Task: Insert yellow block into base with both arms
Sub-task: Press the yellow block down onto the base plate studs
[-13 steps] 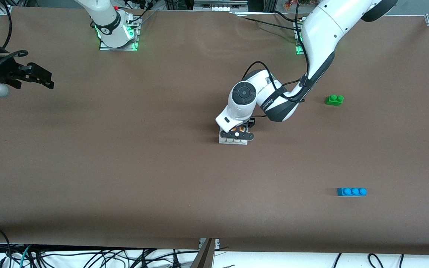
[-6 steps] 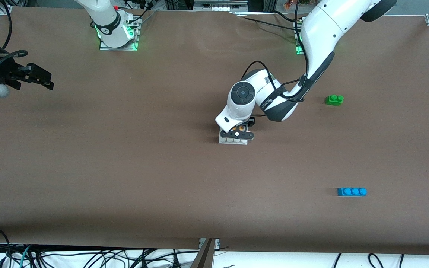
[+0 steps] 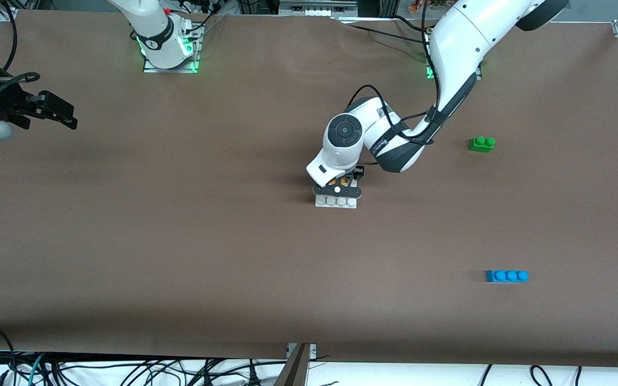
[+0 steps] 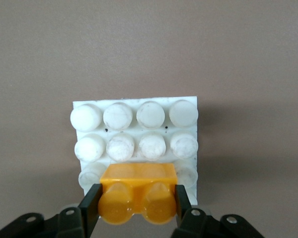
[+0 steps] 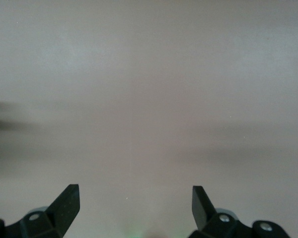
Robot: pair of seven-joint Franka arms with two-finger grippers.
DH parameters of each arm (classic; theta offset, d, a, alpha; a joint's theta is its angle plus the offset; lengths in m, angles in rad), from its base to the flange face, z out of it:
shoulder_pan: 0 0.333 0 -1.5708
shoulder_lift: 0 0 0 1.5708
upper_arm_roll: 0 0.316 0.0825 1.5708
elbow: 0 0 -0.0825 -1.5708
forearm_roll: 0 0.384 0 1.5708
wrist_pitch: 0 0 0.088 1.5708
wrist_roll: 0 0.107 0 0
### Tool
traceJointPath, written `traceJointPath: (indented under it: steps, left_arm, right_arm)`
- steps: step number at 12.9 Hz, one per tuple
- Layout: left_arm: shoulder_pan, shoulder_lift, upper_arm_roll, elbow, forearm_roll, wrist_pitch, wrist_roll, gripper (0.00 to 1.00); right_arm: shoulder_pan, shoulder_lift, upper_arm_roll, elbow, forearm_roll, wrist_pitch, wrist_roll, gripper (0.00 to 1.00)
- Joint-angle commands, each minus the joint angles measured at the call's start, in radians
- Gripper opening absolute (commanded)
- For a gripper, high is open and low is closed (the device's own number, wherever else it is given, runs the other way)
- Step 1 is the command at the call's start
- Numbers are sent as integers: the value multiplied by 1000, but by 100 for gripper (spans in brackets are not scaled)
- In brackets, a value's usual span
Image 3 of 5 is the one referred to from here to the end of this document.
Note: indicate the silver metal frame piece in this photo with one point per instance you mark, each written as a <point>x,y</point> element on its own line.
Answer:
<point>314,9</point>

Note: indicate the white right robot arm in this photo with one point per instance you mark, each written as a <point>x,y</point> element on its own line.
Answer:
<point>151,21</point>

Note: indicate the orange background object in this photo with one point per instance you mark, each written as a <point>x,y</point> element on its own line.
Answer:
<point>416,5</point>

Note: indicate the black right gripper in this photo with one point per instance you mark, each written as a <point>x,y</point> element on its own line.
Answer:
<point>13,104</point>

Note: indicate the brown table cover sheet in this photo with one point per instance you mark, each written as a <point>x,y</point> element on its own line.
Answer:
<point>309,279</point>

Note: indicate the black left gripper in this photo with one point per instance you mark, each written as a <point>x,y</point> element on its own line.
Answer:
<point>358,172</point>

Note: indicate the blue three-stud block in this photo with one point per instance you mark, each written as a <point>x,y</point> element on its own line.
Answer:
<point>507,276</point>

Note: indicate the green two-stud block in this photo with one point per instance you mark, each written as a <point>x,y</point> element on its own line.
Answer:
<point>482,145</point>

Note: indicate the white studded base plate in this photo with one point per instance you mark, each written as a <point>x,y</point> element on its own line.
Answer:
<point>336,202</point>

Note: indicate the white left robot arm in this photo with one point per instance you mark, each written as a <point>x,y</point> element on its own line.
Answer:
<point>459,43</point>

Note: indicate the yellow two-stud block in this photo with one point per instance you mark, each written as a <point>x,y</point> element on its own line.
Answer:
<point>331,183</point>

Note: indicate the silver bolted edge bracket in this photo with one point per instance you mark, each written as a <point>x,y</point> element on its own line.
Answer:
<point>311,351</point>

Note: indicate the dark table support beam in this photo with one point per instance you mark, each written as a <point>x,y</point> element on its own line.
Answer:
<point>293,372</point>

